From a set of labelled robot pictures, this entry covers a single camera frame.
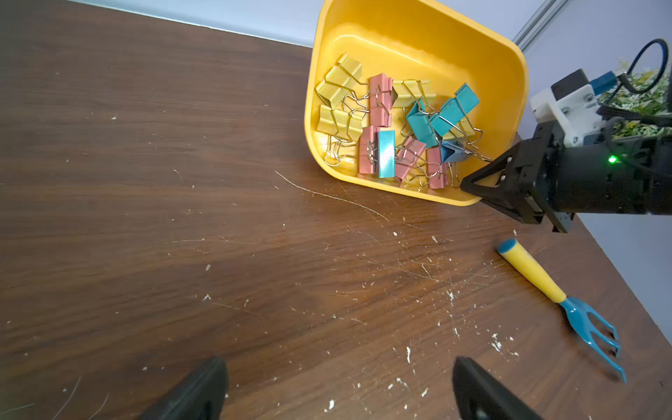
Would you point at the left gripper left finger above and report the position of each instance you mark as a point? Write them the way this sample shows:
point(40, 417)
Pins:
point(200, 395)

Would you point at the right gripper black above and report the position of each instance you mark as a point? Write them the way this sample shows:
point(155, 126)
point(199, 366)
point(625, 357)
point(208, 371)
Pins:
point(539, 178)

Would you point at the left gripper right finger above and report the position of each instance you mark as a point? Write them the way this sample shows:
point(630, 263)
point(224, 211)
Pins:
point(480, 396)

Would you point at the blue binder clip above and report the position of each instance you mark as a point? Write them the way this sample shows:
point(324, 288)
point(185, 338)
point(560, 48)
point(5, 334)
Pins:
point(454, 152)

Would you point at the teal binder clip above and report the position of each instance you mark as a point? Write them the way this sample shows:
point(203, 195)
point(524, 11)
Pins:
point(454, 110)
point(386, 154)

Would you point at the yellow binder clip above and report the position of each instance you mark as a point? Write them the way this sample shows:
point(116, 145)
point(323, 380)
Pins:
point(407, 92)
point(340, 81)
point(340, 124)

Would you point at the yellow plastic storage box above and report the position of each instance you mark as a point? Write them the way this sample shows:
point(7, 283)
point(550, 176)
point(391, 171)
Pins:
point(427, 41)

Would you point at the teal binder clip in box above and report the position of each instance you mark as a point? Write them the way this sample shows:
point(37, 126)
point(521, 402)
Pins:
point(386, 154)

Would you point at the pink binder clip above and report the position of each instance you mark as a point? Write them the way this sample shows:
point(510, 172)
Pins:
point(367, 161)
point(380, 100)

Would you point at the yellow binder clip in box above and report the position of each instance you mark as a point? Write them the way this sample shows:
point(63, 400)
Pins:
point(340, 124)

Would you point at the yellow teal toy rake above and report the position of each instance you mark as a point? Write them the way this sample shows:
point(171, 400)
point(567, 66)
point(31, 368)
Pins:
point(587, 323)

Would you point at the potted green plant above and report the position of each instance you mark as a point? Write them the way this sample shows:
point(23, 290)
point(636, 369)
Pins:
point(654, 102)

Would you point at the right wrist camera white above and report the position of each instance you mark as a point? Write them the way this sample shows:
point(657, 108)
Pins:
point(573, 104)

